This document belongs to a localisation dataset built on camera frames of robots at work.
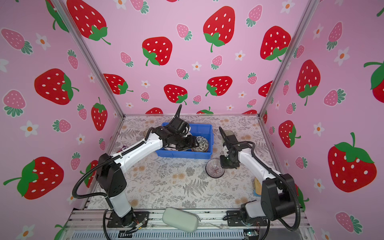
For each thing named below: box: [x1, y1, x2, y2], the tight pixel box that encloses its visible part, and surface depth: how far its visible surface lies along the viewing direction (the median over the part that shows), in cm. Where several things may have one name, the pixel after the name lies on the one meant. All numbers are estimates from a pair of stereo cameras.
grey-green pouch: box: [162, 207, 201, 233], surface depth 74 cm
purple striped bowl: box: [205, 158, 225, 179], surface depth 90 cm
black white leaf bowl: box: [191, 136, 209, 152], surface depth 97 cm
